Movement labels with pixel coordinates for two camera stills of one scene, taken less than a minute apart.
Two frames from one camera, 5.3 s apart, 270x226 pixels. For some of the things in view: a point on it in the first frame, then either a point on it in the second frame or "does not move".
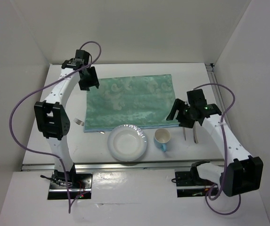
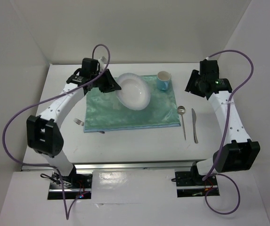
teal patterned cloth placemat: [145, 100] does not move
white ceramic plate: [127, 142] → [135, 93]
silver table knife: [195, 132] does not move
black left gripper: [94, 81] → [111, 84]
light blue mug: [162, 136] → [163, 80]
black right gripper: [178, 105] → [190, 86]
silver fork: [81, 123] does not move
